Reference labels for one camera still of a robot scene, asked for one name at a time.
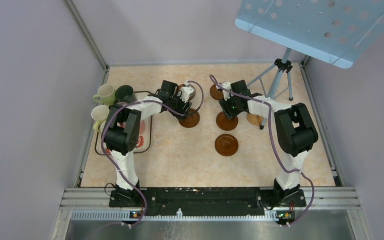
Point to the dark green cup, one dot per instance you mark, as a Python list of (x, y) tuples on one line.
[(125, 94)]

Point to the light wooden coaster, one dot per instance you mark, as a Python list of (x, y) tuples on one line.
[(254, 120)]

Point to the brown coaster four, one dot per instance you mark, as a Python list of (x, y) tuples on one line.
[(226, 124)]

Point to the brown coaster three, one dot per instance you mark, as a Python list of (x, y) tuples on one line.
[(190, 121)]

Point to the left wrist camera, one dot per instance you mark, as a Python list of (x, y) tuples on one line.
[(185, 93)]

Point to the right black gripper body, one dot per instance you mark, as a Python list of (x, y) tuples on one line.
[(230, 107)]

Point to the silver tripod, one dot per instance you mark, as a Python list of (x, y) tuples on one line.
[(284, 67)]

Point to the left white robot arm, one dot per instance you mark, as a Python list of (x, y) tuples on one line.
[(121, 133)]

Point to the strawberry print tray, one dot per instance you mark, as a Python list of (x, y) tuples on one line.
[(145, 131)]

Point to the brown coaster one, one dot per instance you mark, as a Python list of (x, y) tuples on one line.
[(193, 94)]

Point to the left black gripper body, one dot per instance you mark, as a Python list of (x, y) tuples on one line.
[(177, 104)]

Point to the brown coaster two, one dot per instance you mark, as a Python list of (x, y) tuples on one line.
[(216, 93)]

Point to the blue perforated music stand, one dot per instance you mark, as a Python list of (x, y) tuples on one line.
[(336, 32)]

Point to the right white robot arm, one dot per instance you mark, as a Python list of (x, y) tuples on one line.
[(291, 130)]

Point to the brown coaster five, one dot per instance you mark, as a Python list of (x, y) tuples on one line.
[(226, 145)]

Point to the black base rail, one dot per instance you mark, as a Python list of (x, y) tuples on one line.
[(206, 201)]

